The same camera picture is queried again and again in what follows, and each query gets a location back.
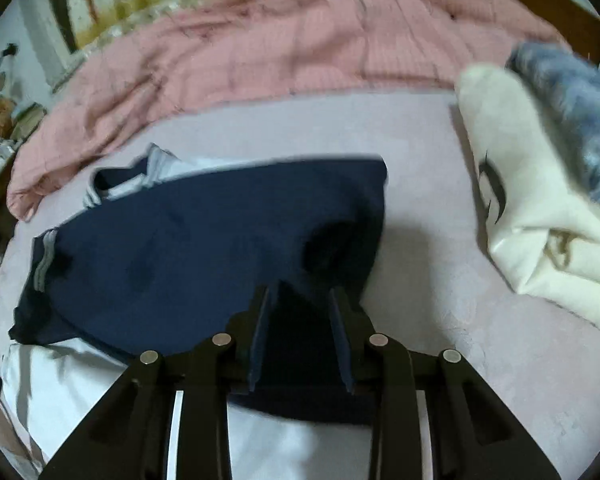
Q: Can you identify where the cream cloth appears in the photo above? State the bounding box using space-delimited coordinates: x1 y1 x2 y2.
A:
454 64 600 336

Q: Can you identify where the wall lamp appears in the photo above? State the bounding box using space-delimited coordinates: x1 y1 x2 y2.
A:
0 44 18 91

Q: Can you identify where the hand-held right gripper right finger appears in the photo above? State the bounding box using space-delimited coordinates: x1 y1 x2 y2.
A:
330 287 563 480

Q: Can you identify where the cluttered wooden side table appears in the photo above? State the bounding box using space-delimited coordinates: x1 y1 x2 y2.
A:
0 95 48 196

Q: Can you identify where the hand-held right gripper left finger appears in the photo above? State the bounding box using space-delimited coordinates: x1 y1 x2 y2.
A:
39 282 280 480

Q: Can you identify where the pink checked quilt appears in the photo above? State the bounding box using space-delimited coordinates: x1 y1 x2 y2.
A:
6 0 576 223

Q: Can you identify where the blue floral cloth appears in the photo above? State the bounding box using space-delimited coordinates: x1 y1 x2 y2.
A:
505 40 600 211

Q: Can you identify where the white wooden headboard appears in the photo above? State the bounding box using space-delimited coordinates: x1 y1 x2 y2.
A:
480 0 600 68

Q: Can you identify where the white navy striped jacket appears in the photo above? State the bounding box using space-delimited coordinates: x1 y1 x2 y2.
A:
0 142 388 480

